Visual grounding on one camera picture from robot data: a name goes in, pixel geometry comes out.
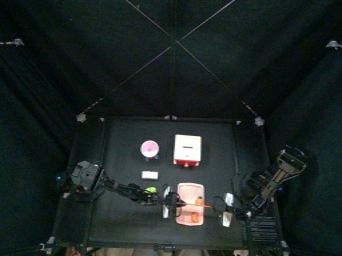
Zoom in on black vertical frame post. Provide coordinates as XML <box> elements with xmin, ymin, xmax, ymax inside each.
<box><xmin>168</xmin><ymin>0</ymin><xmax>178</xmax><ymax>118</ymax></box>

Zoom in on red toy knife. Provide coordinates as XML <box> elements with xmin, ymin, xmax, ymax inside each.
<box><xmin>178</xmin><ymin>201</ymin><xmax>214</xmax><ymax>210</ymax></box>

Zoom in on printed label sticker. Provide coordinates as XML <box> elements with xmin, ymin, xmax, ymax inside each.
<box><xmin>246</xmin><ymin>214</ymin><xmax>280</xmax><ymax>244</ymax></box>

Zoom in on pink tray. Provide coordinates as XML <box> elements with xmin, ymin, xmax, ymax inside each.
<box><xmin>175</xmin><ymin>182</ymin><xmax>207</xmax><ymax>227</ymax></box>

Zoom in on thin diagonal brace wire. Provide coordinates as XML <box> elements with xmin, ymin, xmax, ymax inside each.
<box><xmin>124</xmin><ymin>0</ymin><xmax>260</xmax><ymax>118</ymax></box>
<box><xmin>80</xmin><ymin>0</ymin><xmax>236</xmax><ymax>115</ymax></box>

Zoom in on white box with red base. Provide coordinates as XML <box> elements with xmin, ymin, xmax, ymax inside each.
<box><xmin>172</xmin><ymin>133</ymin><xmax>203</xmax><ymax>168</ymax></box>

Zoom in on pink cup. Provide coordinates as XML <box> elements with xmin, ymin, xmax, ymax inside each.
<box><xmin>139</xmin><ymin>139</ymin><xmax>162</xmax><ymax>162</ymax></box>

